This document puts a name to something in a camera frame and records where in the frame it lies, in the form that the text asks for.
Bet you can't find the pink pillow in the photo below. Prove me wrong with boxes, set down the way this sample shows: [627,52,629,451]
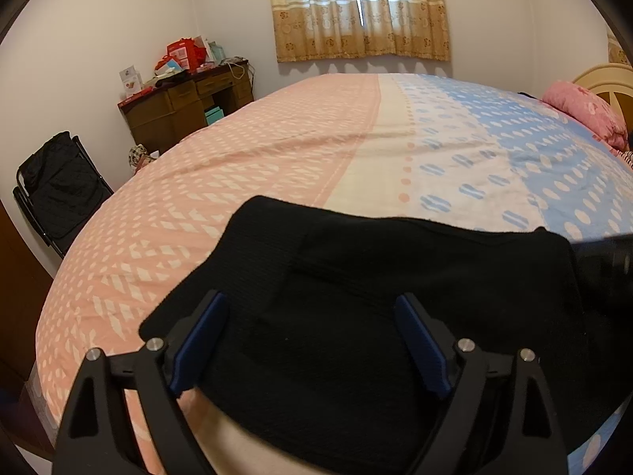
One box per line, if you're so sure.
[541,80,630,150]

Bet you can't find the cream wooden headboard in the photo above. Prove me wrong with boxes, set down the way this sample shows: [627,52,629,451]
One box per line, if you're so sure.
[572,63,633,132]

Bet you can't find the white printed card box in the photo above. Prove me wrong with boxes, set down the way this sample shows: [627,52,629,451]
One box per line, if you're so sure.
[119,66,144,100]

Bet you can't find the brown wooden door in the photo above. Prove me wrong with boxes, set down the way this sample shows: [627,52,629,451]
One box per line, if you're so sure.
[0,198,56,391]

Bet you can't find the black folding chair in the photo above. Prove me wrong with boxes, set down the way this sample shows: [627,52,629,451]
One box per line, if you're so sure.
[13,131,116,259]

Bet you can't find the patterned bag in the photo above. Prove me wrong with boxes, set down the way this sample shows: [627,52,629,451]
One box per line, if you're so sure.
[129,144,159,175]

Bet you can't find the red gift box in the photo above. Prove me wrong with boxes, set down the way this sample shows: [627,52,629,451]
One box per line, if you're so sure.
[165,38,208,70]

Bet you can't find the pale green gift bag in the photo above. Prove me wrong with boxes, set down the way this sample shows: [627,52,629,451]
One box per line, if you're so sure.
[200,36,227,63]

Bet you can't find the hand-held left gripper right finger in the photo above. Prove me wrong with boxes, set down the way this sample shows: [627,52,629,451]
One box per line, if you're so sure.
[393,292,569,475]

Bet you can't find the brown wooden desk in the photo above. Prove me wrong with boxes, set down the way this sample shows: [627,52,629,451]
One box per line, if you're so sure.
[117,59,255,155]

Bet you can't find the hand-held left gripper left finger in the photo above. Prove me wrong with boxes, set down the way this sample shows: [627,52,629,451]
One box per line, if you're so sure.
[52,289,231,475]

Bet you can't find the black pants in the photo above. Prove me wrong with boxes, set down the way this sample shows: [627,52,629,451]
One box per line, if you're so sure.
[138,195,625,475]

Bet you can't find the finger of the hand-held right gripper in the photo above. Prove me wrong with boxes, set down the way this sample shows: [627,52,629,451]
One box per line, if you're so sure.
[574,234,633,317]

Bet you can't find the beige patterned window curtain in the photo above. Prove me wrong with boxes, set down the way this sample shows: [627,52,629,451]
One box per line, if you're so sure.
[266,0,452,64]

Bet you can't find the pink and blue patterned bed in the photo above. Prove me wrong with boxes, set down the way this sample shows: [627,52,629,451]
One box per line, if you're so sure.
[36,73,633,475]

